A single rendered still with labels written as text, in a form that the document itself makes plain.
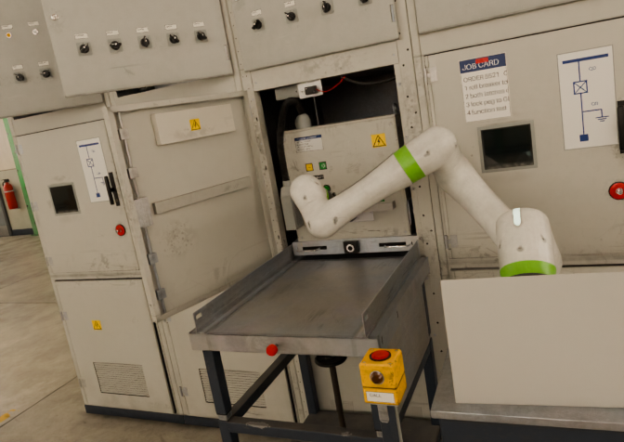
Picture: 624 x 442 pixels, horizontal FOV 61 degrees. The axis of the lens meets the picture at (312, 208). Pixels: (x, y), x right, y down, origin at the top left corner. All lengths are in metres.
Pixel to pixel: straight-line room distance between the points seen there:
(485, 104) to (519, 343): 0.91
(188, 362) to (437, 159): 1.68
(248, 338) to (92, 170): 1.42
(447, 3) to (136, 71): 1.14
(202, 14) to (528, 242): 1.49
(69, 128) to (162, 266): 1.09
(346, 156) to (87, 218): 1.39
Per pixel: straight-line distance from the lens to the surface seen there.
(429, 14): 1.94
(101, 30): 2.17
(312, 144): 2.15
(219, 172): 2.11
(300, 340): 1.55
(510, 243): 1.39
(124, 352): 3.02
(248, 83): 2.21
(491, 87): 1.90
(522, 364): 1.29
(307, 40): 2.07
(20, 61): 2.72
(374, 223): 2.13
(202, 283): 2.07
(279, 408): 2.61
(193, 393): 2.85
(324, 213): 1.67
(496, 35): 1.93
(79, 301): 3.10
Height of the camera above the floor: 1.47
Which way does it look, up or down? 11 degrees down
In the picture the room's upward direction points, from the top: 10 degrees counter-clockwise
